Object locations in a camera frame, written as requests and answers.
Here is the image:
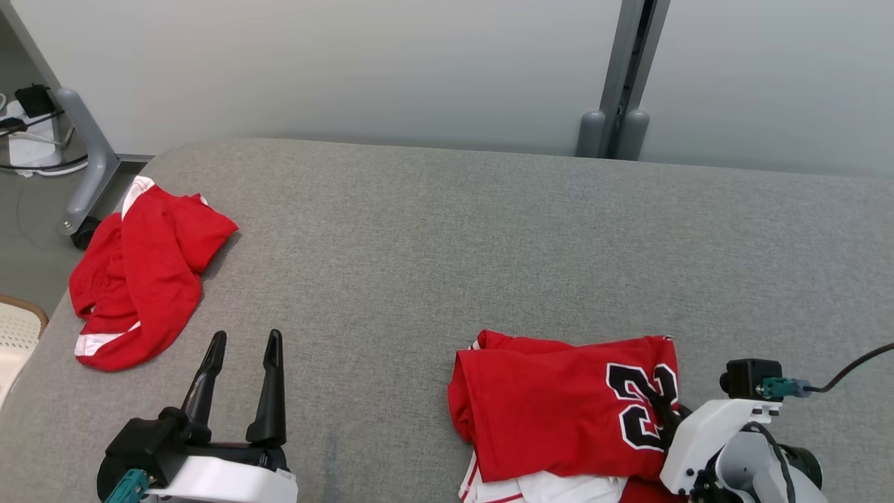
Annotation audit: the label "white laundry basket brown rim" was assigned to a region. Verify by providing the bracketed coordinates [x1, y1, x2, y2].
[0, 295, 50, 409]

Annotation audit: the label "grey cylinder post foot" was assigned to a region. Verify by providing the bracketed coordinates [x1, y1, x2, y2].
[615, 108, 650, 161]

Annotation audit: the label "black caster wheel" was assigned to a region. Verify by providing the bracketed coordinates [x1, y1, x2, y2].
[71, 215, 103, 250]

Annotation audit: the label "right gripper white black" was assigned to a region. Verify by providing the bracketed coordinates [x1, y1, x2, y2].
[646, 388, 783, 498]

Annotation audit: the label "grey metal furniture leg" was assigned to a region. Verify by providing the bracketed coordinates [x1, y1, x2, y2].
[54, 87, 121, 237]

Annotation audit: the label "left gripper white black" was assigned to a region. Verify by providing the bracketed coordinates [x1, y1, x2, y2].
[143, 329, 299, 503]

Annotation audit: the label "right cable with teal connector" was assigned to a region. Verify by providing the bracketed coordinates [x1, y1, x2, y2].
[760, 342, 894, 400]

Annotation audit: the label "red white basketball jersey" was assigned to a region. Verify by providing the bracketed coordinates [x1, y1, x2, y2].
[447, 330, 699, 503]

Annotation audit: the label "left teal cable connector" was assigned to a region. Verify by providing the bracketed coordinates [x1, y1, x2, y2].
[103, 469, 151, 503]

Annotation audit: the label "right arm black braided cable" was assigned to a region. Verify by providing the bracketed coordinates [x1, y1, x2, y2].
[747, 421, 797, 503]

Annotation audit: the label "black floor cable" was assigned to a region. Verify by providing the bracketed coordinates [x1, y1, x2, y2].
[0, 110, 65, 135]

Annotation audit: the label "grey partition post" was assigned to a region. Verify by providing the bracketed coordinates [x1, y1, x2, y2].
[601, 0, 671, 160]

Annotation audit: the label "red shorts with white trim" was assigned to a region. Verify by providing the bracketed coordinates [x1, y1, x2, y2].
[68, 175, 240, 372]

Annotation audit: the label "black power adapter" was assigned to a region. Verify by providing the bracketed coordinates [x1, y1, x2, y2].
[14, 84, 57, 119]

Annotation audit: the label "white power strip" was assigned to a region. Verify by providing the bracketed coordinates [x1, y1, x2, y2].
[6, 100, 65, 170]

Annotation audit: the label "grey wall post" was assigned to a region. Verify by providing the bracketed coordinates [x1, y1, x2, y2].
[576, 110, 607, 159]

